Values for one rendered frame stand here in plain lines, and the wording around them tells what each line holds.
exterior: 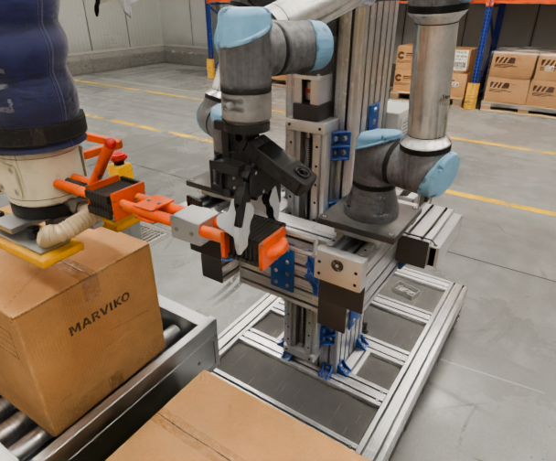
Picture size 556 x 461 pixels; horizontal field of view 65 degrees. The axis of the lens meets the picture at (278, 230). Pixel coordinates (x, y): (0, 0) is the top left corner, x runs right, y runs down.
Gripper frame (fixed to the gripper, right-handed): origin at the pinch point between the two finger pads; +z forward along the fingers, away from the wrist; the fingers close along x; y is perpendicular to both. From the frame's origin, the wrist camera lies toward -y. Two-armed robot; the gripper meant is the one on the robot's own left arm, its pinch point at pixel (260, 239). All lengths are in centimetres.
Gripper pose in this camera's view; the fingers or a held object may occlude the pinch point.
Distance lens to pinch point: 75.3
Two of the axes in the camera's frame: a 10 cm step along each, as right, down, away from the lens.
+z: 0.0, 8.8, 4.7
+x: -5.4, 3.9, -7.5
